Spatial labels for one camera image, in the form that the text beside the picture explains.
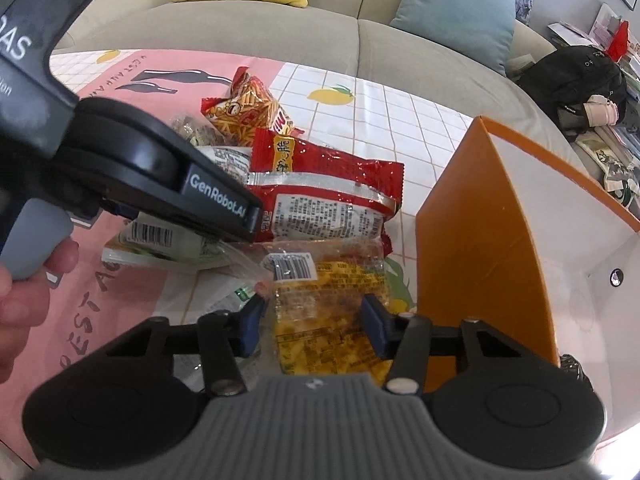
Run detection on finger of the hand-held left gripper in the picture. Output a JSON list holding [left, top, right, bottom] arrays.
[[102, 152, 265, 247]]

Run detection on snack packets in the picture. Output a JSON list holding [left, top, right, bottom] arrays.
[[262, 240, 401, 378]]

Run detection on beige sofa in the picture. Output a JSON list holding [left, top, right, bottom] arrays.
[[50, 0, 601, 178]]

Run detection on black backpack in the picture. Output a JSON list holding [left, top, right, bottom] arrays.
[[515, 45, 629, 133]]

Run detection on person's left hand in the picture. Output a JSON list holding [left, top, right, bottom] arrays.
[[0, 239, 81, 343]]

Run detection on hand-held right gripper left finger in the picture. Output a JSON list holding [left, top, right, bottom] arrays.
[[107, 293, 266, 396]]

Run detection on striped red yellow snack packet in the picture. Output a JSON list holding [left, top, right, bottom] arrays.
[[201, 66, 305, 148]]

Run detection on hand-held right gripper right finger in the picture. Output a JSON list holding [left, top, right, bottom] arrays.
[[361, 294, 561, 395]]

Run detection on white printed snack packet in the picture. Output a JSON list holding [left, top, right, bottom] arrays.
[[197, 145, 254, 186]]

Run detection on light blue pillow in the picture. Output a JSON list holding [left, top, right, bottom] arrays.
[[389, 0, 517, 77]]

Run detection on green white printed bag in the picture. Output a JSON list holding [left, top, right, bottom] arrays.
[[574, 129, 640, 207]]

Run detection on orange cardboard box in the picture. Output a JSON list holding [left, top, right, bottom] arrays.
[[415, 116, 640, 448]]

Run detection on red ornament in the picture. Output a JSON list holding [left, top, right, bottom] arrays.
[[606, 20, 632, 59]]

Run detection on clear plastic packet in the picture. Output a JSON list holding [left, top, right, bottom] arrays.
[[199, 242, 275, 322]]

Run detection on clear packet of nuts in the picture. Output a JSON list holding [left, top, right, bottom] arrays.
[[170, 114, 222, 149]]

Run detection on pink and white printed tablecloth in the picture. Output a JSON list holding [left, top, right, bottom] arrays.
[[0, 49, 475, 471]]

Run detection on pink pouch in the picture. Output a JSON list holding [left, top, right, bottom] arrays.
[[581, 93, 622, 127]]

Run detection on green white barcode packet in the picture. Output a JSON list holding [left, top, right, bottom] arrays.
[[102, 211, 232, 275]]

